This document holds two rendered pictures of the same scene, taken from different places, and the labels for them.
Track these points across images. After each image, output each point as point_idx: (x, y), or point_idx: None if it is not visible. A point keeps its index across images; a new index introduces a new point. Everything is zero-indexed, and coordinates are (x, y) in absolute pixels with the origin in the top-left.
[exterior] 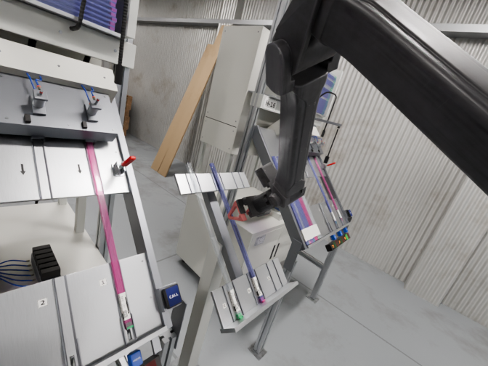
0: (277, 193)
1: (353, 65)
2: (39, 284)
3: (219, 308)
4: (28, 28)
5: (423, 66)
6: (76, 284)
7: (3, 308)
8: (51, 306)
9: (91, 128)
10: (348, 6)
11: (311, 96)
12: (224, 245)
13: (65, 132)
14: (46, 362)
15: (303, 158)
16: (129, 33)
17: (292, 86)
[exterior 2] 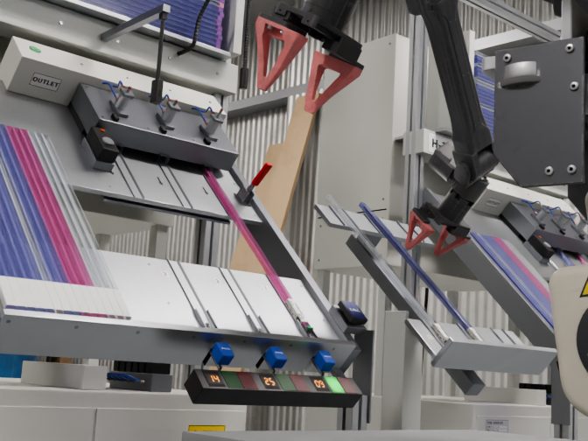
0: (462, 158)
1: None
2: (209, 267)
3: (423, 336)
4: (145, 57)
5: None
6: (241, 279)
7: (189, 272)
8: (225, 286)
9: (213, 145)
10: None
11: (449, 12)
12: (410, 308)
13: (190, 149)
14: (238, 323)
15: (471, 87)
16: (235, 49)
17: (429, 5)
